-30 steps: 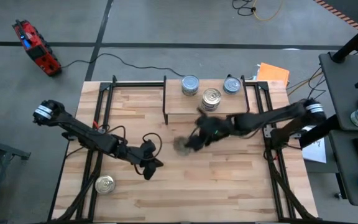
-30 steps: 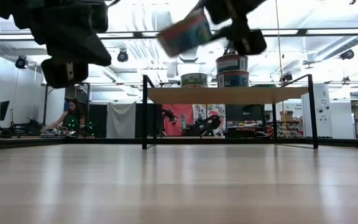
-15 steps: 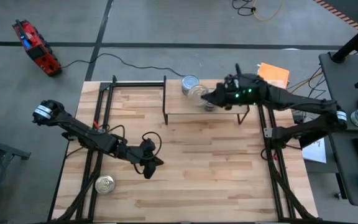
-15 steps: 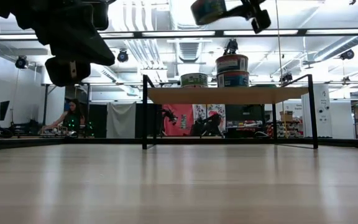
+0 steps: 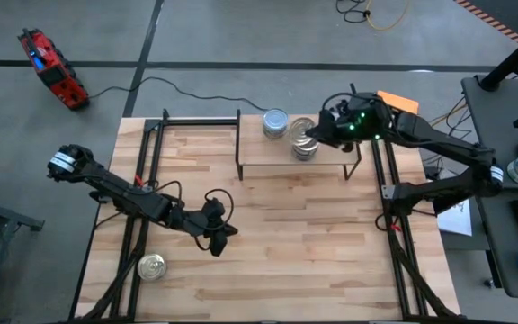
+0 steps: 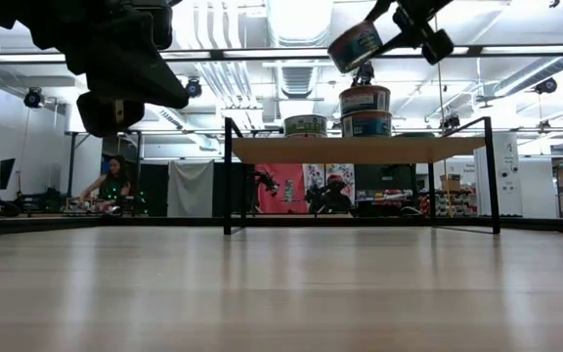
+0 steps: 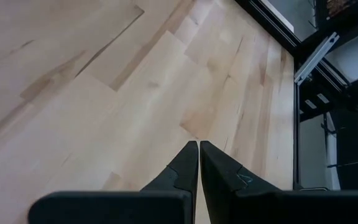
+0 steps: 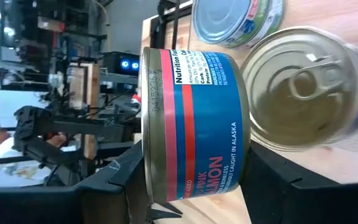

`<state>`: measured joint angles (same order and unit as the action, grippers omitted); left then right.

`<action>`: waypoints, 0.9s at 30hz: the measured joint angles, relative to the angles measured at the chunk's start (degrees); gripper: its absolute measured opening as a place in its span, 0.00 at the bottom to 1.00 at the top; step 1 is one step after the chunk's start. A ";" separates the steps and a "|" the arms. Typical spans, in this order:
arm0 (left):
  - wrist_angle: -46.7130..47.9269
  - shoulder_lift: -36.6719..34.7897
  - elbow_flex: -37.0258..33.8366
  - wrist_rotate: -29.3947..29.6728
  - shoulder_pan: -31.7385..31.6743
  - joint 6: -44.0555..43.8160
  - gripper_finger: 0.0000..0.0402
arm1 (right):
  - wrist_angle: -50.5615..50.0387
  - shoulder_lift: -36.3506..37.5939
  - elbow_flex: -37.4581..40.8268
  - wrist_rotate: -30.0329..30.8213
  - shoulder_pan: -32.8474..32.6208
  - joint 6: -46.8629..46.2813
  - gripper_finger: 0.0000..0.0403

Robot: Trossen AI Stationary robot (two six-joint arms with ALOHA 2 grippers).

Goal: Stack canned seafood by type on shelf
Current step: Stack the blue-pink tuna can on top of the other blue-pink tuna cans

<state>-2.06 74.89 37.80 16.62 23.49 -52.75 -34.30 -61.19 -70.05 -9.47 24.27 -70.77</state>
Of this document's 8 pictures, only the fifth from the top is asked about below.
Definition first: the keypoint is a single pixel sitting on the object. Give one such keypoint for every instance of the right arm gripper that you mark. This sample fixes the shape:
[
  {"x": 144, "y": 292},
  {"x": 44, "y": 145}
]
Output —
[{"x": 360, "y": 121}]

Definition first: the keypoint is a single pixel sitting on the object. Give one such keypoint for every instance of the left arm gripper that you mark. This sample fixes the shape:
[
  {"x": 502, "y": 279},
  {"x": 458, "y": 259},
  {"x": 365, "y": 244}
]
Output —
[{"x": 198, "y": 223}]

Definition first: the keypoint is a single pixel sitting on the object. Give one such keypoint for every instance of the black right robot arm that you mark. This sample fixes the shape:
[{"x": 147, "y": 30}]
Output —
[{"x": 448, "y": 144}]

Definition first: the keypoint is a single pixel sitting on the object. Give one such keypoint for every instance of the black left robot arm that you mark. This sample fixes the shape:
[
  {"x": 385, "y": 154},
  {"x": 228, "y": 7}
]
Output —
[{"x": 115, "y": 189}]

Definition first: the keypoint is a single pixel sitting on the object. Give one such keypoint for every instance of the wooden shelf black legs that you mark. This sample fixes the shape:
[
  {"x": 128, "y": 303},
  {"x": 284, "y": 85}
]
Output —
[{"x": 259, "y": 150}]

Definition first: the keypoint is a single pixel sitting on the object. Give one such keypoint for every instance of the orange paper folder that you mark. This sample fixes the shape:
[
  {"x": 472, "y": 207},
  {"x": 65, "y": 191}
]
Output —
[{"x": 403, "y": 102}]

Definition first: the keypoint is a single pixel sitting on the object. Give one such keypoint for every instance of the white paper sheet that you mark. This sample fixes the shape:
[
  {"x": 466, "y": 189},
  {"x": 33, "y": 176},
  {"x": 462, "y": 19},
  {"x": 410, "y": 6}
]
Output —
[{"x": 457, "y": 220}]

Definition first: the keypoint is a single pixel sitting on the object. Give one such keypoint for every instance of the grey side table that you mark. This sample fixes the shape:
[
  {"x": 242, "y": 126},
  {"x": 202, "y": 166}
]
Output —
[
  {"x": 502, "y": 252},
  {"x": 493, "y": 126}
]

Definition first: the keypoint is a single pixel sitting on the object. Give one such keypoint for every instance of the black slanted pole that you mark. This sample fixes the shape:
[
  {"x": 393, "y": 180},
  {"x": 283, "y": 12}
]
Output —
[{"x": 511, "y": 58}]

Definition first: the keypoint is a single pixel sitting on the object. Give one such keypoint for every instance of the grey metal stand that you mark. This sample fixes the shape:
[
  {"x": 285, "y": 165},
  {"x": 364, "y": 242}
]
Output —
[{"x": 7, "y": 218}]

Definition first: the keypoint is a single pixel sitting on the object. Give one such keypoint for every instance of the red black power device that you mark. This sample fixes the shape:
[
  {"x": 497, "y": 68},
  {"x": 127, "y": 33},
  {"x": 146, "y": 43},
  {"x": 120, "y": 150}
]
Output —
[{"x": 54, "y": 74}]

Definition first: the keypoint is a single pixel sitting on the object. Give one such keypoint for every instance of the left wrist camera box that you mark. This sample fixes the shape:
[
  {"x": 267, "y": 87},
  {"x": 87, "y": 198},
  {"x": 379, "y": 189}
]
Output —
[{"x": 215, "y": 209}]

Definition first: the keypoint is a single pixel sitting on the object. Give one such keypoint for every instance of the black aluminium table frame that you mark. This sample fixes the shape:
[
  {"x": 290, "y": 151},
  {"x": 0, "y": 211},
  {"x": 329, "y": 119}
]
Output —
[{"x": 205, "y": 121}]

